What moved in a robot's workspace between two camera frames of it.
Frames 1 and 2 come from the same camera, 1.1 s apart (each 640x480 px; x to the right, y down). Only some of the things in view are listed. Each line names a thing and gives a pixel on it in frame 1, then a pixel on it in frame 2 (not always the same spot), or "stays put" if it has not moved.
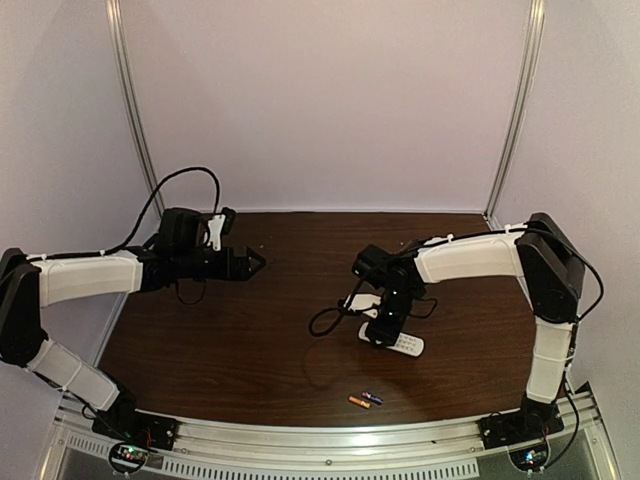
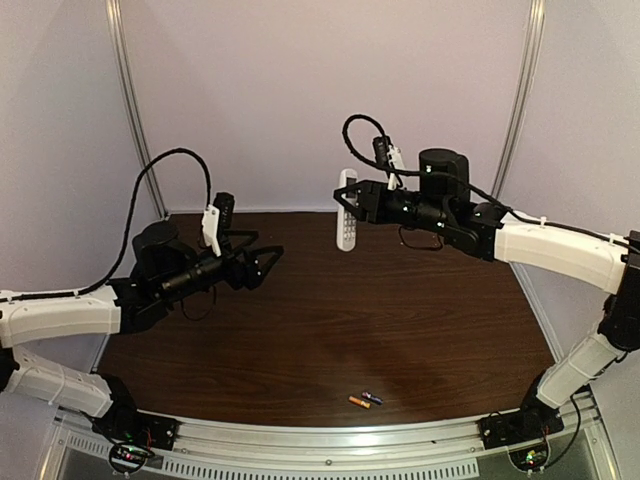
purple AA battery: [375, 399] stays put
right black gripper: [382, 329] to [370, 203]
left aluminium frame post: [128, 100] stays put
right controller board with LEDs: [530, 459] stays put
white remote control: [406, 343] to [346, 222]
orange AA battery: [359, 401] stays put
